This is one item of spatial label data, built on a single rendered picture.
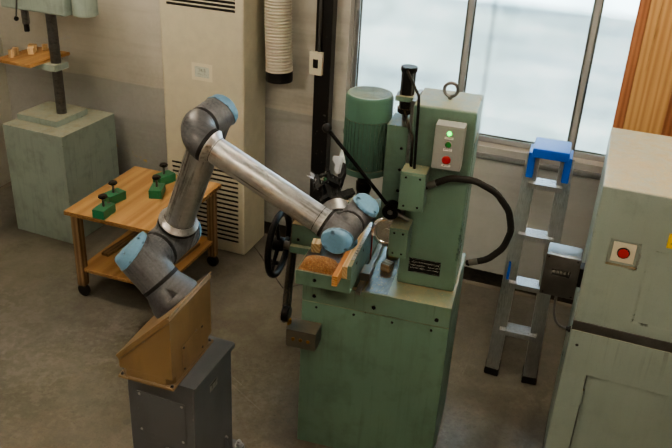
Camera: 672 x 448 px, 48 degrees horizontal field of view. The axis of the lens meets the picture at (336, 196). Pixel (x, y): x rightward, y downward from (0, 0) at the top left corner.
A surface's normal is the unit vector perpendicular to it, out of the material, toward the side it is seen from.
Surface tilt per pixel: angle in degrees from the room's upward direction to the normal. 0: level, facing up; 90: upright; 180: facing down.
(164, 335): 90
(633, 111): 87
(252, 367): 0
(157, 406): 90
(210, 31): 90
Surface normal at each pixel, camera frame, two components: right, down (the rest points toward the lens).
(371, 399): -0.27, 0.40
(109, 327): 0.04, -0.90
